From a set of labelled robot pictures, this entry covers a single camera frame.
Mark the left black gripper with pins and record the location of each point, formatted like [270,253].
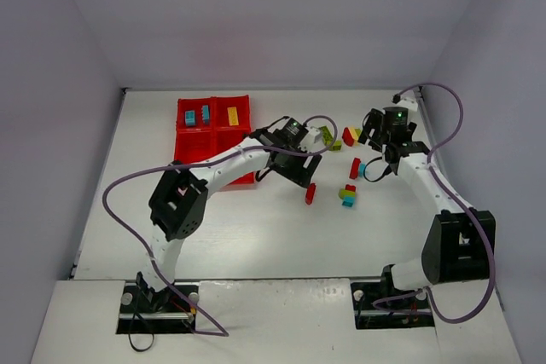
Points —
[299,166]

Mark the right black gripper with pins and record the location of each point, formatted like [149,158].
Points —
[374,126]

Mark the red curved lego brick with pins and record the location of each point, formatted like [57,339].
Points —
[310,193]

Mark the red yellow green lego stack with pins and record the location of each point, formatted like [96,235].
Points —
[350,136]

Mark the green lego brick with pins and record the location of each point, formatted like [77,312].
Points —
[327,137]

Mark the yellow long lego brick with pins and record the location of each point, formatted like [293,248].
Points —
[233,119]

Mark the blue long lego brick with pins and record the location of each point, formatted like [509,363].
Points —
[205,114]

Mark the blue oval printed lego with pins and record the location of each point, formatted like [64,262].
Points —
[189,118]

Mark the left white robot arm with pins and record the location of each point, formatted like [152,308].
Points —
[178,202]

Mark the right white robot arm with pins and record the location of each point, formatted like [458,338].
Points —
[453,250]

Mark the red lego with blue brick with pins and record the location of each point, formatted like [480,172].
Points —
[357,169]

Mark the green red blue lego cluster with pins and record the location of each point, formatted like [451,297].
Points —
[348,195]

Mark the red four-compartment bin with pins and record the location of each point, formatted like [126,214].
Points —
[195,144]

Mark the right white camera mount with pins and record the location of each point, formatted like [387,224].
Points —
[404,100]

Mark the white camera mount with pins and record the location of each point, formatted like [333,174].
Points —
[313,136]
[404,100]

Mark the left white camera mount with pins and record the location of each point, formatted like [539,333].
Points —
[313,136]

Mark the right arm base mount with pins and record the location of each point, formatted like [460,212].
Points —
[401,314]

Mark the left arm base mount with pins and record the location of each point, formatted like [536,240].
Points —
[138,316]

